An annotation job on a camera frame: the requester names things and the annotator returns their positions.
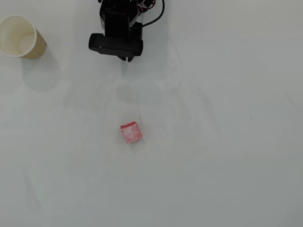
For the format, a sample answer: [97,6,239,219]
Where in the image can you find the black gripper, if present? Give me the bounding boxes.
[100,9,143,63]

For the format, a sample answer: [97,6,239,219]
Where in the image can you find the beige paper cup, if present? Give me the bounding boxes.
[0,15,47,60]

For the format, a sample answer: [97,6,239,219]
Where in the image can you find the coloured servo wires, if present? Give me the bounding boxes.
[138,0,157,11]

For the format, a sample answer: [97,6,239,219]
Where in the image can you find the black webcam cable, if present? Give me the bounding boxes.
[132,0,166,30]

